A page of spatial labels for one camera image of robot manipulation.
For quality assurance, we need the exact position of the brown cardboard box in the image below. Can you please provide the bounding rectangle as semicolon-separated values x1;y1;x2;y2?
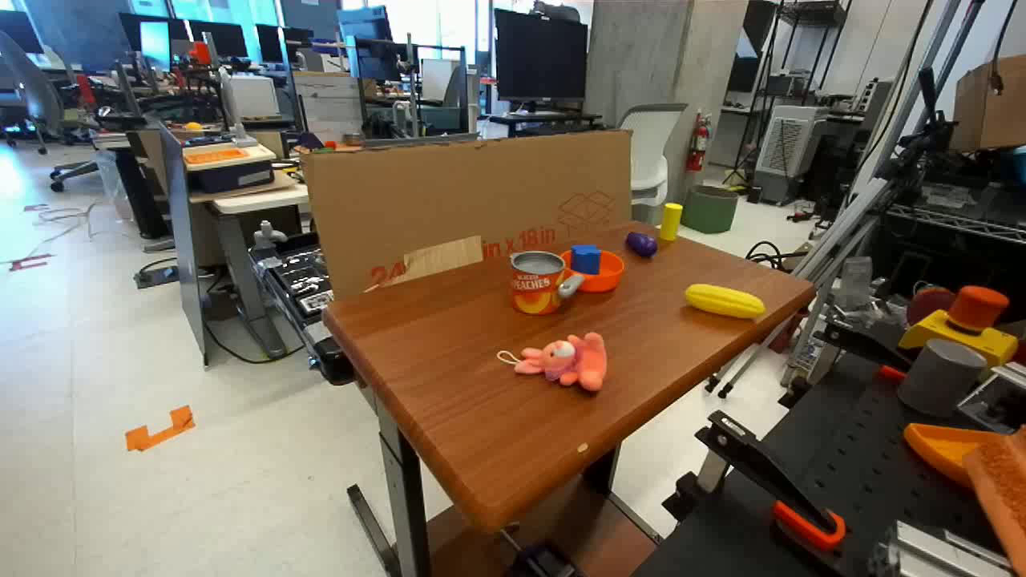
948;51;1026;158

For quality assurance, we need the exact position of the purple toy eggplant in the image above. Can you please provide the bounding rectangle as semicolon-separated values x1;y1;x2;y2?
623;228;659;260

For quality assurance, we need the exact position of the white office chair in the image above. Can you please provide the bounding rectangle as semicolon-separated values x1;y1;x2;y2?
616;99;693;228

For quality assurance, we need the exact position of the green bin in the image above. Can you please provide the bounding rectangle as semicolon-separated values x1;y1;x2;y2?
679;180;739;238

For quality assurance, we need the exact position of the yellow block with orange cylinder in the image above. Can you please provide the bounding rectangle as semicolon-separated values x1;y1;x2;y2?
895;283;1021;369

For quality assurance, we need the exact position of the orange floor tape marker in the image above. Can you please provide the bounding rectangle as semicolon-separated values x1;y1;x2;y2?
120;405;197;454

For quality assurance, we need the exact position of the black metal shelf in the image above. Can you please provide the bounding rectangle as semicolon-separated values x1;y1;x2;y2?
723;0;860;208

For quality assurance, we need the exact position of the silver tripod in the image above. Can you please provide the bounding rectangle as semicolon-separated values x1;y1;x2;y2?
705;0;990;402

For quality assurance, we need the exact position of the black orange bar clamp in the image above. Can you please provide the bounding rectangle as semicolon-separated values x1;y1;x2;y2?
693;407;851;559

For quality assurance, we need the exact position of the black table frame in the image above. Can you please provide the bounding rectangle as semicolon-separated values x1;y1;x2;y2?
344;390;437;577

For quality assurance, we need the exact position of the orange tin can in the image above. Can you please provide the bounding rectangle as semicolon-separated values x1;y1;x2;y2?
505;248;570;321

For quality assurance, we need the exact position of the pink plush bunny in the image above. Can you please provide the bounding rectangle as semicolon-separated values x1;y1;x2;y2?
493;330;613;397

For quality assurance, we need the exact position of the black computer monitor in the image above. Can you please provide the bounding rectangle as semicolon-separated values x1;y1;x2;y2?
489;8;591;113

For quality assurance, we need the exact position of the red fire extinguisher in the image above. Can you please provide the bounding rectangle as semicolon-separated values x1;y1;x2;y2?
681;110;714;176

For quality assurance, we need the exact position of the grey office desk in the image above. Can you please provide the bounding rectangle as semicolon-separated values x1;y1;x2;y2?
156;125;315;369

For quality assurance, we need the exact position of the black equipment rack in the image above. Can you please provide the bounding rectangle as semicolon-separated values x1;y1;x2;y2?
249;233;358;388

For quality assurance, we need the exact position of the brown cardboard panel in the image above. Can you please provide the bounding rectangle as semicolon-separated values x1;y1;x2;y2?
301;129;633;301

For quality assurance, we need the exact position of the grey cylinder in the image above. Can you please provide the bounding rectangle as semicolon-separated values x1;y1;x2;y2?
895;337;995;421

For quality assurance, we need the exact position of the orange pot with grey handle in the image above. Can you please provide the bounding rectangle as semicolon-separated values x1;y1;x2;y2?
555;248;627;311

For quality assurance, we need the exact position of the yellow cylinder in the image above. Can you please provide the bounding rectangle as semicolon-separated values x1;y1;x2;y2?
658;200;686;248

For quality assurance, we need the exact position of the yellow toy corn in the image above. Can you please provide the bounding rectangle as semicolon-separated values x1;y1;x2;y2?
681;279;770;323

